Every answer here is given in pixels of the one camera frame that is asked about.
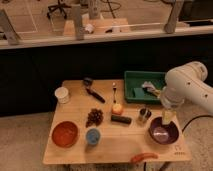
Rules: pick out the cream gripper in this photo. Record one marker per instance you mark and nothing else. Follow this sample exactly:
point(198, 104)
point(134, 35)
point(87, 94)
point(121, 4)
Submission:
point(167, 116)

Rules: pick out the orange yellow fruit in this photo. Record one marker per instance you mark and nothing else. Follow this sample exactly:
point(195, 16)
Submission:
point(117, 109)

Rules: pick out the folded cloth in tray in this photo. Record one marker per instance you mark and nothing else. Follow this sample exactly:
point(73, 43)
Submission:
point(149, 87)

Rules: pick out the orange bowl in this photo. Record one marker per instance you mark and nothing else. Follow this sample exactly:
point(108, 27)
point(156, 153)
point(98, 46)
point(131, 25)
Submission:
point(65, 134)

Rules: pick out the metal spoon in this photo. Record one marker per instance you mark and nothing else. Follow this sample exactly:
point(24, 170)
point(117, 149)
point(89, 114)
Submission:
point(114, 92)

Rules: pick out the white paper cup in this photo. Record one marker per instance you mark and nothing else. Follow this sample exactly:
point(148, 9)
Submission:
point(62, 95)

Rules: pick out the blue cup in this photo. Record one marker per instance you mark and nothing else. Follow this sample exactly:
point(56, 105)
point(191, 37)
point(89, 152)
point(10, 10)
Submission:
point(93, 136)

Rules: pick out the green sponge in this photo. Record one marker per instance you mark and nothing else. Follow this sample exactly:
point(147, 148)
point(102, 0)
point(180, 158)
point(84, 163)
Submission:
point(138, 93)

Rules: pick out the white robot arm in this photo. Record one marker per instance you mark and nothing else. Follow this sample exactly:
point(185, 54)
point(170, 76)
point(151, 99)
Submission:
point(185, 82)

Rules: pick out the purple bowl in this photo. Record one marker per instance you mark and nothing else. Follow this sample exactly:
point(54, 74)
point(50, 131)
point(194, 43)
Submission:
point(163, 134)

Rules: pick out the black office chair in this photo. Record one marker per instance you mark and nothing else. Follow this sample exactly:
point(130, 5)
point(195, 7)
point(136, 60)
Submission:
point(59, 6)

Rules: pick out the bunch of dark grapes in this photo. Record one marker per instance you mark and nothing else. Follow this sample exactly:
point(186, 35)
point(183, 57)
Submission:
point(94, 117)

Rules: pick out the small metal cup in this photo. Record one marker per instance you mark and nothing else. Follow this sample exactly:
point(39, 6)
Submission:
point(144, 114)

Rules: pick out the black rectangular block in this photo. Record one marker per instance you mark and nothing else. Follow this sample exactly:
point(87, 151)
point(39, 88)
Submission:
point(121, 119)

